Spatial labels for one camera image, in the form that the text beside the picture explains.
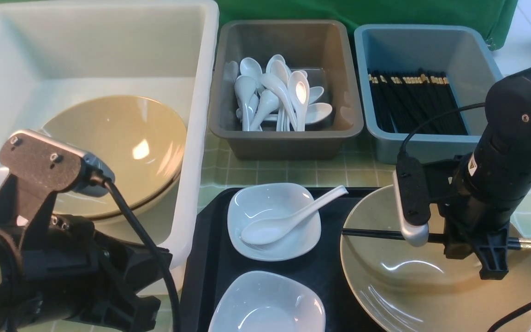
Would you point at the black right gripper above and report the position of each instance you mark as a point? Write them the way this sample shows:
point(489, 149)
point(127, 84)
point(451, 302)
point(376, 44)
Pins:
point(476, 221)

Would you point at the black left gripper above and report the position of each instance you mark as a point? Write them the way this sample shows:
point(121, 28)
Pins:
point(28, 204)

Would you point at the tan noodle bowl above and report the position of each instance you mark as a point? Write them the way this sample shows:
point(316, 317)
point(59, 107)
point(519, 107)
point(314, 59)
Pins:
point(417, 289)

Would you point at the white square dish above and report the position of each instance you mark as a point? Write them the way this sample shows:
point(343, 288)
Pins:
point(272, 201)
point(259, 301)

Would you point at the white soup spoon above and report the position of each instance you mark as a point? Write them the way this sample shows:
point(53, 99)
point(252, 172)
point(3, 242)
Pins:
point(268, 231)

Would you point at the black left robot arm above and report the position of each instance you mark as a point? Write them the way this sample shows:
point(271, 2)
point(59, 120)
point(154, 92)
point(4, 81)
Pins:
point(76, 274)

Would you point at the lower stacked tan bowl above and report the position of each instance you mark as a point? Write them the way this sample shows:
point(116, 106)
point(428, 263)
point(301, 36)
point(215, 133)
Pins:
point(104, 211)

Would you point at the stacked tan bowl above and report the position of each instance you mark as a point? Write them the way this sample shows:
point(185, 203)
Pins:
point(141, 140)
point(104, 211)

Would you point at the top stacked tan bowl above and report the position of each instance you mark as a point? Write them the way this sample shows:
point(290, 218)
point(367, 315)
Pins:
point(141, 140)

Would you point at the green checked tablecloth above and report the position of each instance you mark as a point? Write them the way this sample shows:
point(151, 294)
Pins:
point(355, 166)

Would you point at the black plastic serving tray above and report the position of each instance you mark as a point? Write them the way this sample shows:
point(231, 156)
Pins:
point(214, 263)

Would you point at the bundle of black chopsticks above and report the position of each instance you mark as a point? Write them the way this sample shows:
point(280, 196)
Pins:
point(404, 100)

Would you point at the blue plastic bin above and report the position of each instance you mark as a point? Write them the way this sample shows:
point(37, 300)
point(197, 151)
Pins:
point(460, 52)

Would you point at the large white plastic tub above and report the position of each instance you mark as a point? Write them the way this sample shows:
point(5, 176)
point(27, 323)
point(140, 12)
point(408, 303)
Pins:
point(58, 53)

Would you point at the green fabric backdrop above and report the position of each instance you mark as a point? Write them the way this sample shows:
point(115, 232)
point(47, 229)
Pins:
point(490, 18)

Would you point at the pile of white spoons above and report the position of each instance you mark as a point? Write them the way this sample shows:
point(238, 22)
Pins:
point(275, 95)

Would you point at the grey plastic bin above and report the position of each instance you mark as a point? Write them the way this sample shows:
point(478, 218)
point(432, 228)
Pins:
point(322, 48)

